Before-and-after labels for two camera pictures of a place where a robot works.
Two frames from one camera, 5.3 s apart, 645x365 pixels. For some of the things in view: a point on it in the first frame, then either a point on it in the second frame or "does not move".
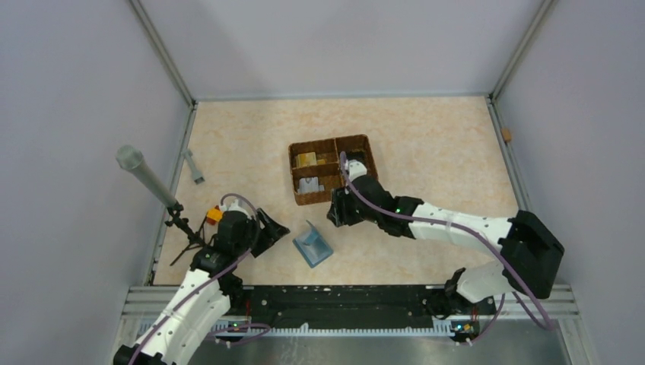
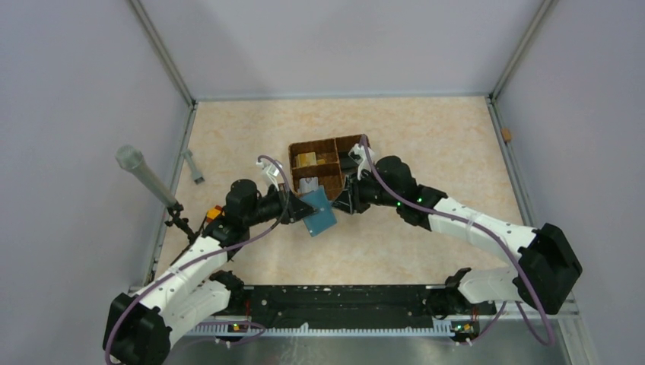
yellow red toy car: x=214 y=215 does not move
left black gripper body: x=265 y=236 → x=274 y=203
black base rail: x=354 y=305 does not move
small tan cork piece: x=506 y=134 does not move
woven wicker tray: x=316 y=165 does not move
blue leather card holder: x=311 y=246 → x=324 y=217
